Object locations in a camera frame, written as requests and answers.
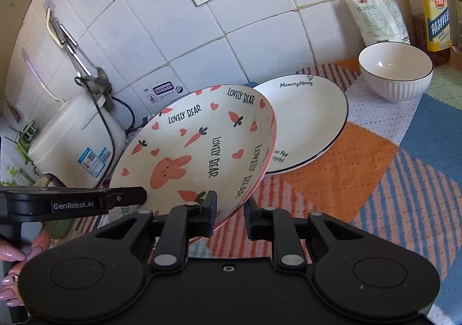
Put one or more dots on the white bowl black rim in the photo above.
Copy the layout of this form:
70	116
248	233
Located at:
393	83

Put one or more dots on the white rice cooker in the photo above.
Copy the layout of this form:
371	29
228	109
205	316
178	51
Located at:
72	130

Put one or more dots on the pink rabbit print plate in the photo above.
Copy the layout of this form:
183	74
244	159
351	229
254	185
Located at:
180	151

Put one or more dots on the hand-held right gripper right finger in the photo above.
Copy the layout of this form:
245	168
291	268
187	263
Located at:
249	218

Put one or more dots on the white powder packet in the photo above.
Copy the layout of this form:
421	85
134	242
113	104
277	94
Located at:
379	14

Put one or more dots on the hanging metal utensils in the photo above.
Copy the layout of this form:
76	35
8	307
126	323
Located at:
74	48

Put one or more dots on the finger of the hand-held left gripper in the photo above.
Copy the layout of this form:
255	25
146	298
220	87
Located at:
126	196

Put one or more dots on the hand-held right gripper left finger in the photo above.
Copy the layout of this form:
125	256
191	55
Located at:
207	215

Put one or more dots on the person's left hand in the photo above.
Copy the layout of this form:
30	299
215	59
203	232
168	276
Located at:
11	252

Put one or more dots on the white plate black rim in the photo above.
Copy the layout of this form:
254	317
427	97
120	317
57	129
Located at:
306	119

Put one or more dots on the colourful patterned cloth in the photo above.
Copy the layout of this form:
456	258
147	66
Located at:
361	166

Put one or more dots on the yellow label bottle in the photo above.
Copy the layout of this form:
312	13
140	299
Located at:
436	21

